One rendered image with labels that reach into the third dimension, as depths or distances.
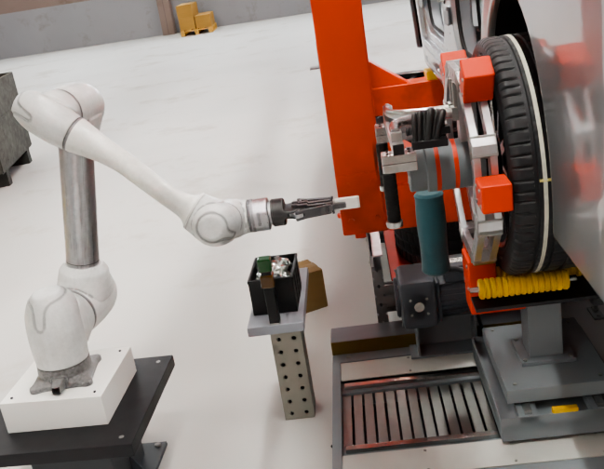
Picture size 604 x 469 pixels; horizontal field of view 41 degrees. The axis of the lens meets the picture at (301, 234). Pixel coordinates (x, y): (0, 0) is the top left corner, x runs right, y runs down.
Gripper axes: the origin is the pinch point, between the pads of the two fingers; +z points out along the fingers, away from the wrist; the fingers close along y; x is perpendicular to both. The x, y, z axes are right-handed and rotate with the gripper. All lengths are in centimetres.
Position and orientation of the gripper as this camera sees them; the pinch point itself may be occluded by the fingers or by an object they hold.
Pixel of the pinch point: (346, 203)
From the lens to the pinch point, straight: 212.5
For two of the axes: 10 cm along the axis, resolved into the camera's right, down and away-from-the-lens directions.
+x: -1.5, -9.3, -3.3
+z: 9.9, -1.3, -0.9
